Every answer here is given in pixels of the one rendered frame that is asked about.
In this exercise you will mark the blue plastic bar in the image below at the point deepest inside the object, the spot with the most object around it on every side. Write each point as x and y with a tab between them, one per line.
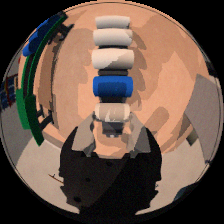
41	32
50	23
32	46
112	86

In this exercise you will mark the white plastic bar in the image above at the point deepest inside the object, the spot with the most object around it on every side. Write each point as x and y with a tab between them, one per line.
112	112
112	36
112	58
120	22

